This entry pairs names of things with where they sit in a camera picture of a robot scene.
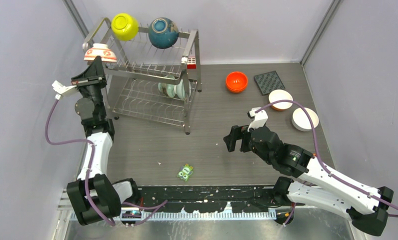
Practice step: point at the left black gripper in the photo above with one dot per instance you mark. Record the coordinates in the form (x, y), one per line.
(94, 74)

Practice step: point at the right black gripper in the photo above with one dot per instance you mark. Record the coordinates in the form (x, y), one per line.
(237, 132)

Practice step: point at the white bowl red pattern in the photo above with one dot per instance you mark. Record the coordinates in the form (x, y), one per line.
(102, 50)

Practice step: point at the orange plastic bowl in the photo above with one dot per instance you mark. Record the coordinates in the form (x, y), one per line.
(236, 80)
(236, 91)

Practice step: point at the orange bowl white inside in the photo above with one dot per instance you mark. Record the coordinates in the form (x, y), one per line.
(278, 95)

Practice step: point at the metal two-tier dish rack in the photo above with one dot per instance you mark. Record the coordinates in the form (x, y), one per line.
(141, 66)

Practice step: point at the plain white bowl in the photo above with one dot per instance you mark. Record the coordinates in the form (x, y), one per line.
(301, 122)

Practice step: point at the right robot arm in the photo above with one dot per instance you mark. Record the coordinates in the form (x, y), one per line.
(304, 180)

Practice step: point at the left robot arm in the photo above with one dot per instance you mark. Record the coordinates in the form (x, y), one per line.
(92, 196)

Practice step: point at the yellow bowl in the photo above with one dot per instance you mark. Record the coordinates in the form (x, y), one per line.
(124, 26)

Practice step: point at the dark grey studded baseplate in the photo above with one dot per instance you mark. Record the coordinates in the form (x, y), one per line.
(268, 82)

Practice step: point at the green owl puzzle piece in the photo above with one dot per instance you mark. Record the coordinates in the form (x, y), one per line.
(185, 172)

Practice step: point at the pale green ceramic bowl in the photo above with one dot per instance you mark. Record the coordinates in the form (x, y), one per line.
(167, 89)

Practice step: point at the dark blue ceramic bowl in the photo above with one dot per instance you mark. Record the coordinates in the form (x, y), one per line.
(163, 33)

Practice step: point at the red white toy block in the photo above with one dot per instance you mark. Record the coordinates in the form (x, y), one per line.
(191, 63)

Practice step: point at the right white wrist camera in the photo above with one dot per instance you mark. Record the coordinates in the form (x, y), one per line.
(258, 118)

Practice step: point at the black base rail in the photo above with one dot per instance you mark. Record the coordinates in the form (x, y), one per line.
(207, 198)

